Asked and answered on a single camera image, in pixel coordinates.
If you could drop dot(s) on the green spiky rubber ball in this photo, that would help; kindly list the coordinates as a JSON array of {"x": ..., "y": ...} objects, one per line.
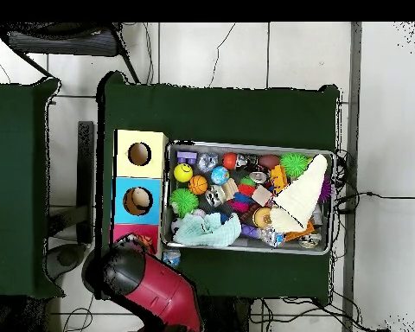
[
  {"x": 184, "y": 201},
  {"x": 294, "y": 164}
]

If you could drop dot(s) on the mint green waffle cloth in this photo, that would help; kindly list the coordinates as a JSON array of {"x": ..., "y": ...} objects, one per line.
[{"x": 207, "y": 231}]

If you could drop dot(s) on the clear plastic bottle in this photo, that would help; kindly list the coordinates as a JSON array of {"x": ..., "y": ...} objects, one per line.
[{"x": 173, "y": 256}]

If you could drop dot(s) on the orange striped tiger plush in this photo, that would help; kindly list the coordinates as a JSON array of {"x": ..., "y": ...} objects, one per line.
[{"x": 146, "y": 239}]

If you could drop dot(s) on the cream waffle cloth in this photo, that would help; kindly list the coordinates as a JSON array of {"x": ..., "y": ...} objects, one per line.
[{"x": 301, "y": 197}]

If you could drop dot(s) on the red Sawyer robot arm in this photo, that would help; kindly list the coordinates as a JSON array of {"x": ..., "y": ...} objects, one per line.
[{"x": 159, "y": 290}]

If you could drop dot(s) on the clear mesh bin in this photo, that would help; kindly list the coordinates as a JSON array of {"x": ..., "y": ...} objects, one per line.
[{"x": 228, "y": 147}]

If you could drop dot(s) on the wooden box with three holes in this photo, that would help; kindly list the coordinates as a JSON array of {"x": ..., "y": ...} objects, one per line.
[{"x": 121, "y": 207}]

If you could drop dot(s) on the small orange basketball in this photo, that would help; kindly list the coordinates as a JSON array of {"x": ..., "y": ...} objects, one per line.
[{"x": 197, "y": 184}]

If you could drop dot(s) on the blue globe ball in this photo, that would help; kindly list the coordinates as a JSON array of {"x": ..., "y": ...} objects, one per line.
[{"x": 220, "y": 175}]

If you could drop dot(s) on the yellow plastic ball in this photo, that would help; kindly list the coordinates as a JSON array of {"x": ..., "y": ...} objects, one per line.
[{"x": 183, "y": 172}]

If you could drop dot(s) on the red-orange ball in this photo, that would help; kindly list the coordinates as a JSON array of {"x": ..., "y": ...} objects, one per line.
[{"x": 229, "y": 160}]

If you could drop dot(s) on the toy hamburger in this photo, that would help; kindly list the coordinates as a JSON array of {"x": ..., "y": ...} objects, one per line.
[{"x": 261, "y": 217}]

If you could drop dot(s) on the brown toy football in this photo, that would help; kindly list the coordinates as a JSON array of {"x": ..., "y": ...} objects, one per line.
[{"x": 269, "y": 161}]

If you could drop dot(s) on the dark green table cloth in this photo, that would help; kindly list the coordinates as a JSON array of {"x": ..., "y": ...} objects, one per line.
[{"x": 228, "y": 114}]

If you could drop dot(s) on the black upright panel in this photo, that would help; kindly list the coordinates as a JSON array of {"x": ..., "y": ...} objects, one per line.
[{"x": 85, "y": 173}]

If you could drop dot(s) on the dark round floor base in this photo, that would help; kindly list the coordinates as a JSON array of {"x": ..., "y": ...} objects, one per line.
[{"x": 67, "y": 257}]

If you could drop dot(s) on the green cloth side table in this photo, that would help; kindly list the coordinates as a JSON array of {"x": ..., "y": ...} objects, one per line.
[{"x": 17, "y": 173}]

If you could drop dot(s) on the black office chair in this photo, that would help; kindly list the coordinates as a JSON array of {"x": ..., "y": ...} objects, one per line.
[{"x": 62, "y": 43}]

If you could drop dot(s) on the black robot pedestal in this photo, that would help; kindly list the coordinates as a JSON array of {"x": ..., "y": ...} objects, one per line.
[{"x": 224, "y": 318}]

